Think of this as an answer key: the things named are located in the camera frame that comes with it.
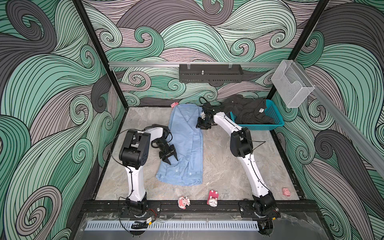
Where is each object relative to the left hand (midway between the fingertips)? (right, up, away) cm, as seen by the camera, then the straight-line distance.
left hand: (175, 160), depth 90 cm
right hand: (+15, +20, +17) cm, 30 cm away
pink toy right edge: (+60, -13, -12) cm, 62 cm away
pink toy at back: (-4, +37, +28) cm, 47 cm away
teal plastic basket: (+70, +31, +20) cm, 79 cm away
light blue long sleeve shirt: (+7, +11, +8) cm, 15 cm away
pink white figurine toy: (+5, -16, -17) cm, 24 cm away
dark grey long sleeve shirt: (+52, +32, +22) cm, 64 cm away
